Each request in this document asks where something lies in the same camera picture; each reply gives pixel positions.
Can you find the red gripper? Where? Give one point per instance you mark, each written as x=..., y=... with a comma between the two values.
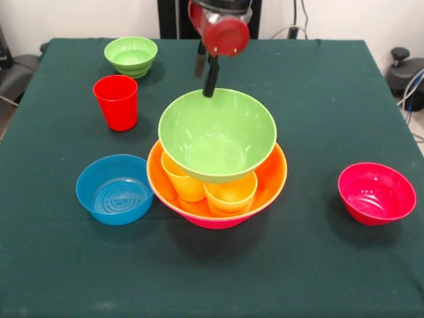
x=225, y=36

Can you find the large green bowl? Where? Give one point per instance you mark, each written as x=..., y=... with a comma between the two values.
x=215, y=132

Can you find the red cup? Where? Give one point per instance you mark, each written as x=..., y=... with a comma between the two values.
x=116, y=109

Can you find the large orange bowl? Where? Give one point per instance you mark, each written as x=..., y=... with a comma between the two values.
x=271, y=175

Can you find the large pink bowl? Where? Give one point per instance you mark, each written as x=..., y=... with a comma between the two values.
x=215, y=224

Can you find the black cabinet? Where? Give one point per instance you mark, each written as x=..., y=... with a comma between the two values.
x=179, y=16

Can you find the small green bowl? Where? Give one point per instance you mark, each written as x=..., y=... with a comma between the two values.
x=130, y=56

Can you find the black power adapter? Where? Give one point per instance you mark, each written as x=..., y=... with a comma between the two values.
x=293, y=33

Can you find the blue bowl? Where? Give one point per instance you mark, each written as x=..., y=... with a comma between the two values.
x=114, y=217

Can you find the black chair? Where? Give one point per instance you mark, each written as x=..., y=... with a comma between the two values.
x=20, y=73

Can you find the dark green tablecloth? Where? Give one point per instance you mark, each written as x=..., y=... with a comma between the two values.
x=212, y=265

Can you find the black equipment base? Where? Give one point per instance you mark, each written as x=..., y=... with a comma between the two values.
x=404, y=73

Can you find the red bowl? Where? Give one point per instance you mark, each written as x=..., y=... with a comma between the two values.
x=374, y=195

